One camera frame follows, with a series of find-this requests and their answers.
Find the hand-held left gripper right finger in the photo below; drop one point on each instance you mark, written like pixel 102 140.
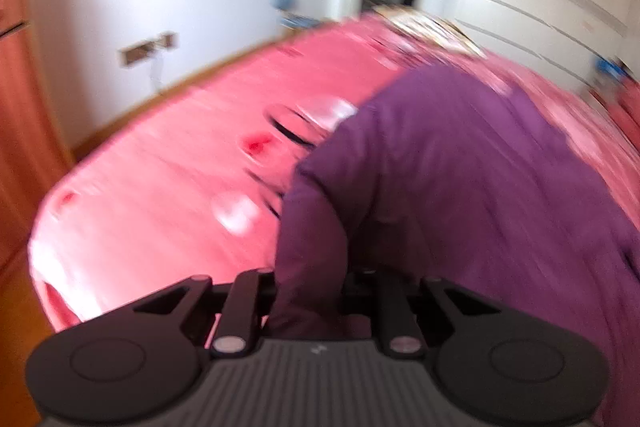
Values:
pixel 395 307

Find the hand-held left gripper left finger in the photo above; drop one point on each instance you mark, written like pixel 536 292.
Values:
pixel 245 307

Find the purple down jacket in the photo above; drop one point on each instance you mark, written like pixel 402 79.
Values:
pixel 450 182

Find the pink heart-print blanket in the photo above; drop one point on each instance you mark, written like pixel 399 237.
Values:
pixel 175 167

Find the floral pillow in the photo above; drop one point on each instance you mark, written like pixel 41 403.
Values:
pixel 430 29

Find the wooden cabinet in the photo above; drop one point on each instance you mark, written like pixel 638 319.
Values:
pixel 25 107

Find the blue round chair back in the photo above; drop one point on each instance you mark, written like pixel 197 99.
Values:
pixel 286 2

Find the blue box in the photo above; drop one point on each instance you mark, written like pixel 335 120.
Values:
pixel 609 67

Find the wall socket panel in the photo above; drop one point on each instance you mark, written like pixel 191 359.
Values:
pixel 147 48

